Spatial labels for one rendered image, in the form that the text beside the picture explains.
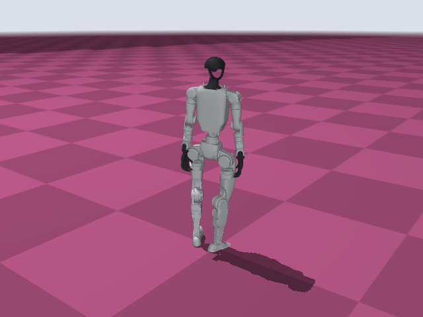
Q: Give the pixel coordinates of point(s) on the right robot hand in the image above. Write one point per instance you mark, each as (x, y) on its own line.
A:
(240, 158)

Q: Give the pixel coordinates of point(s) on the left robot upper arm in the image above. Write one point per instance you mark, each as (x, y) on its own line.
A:
(191, 105)

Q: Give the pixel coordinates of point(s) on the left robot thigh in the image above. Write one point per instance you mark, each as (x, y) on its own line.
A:
(197, 165)

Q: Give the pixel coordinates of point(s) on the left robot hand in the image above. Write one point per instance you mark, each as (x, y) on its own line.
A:
(184, 159)

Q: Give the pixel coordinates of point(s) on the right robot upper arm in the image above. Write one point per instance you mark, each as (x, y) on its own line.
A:
(235, 98)

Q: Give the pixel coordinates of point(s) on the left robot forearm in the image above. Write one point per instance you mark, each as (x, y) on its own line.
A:
(187, 137)

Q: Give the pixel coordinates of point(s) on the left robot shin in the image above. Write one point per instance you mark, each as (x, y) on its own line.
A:
(196, 209)

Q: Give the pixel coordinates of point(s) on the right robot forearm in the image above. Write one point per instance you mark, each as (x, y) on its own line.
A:
(239, 142)

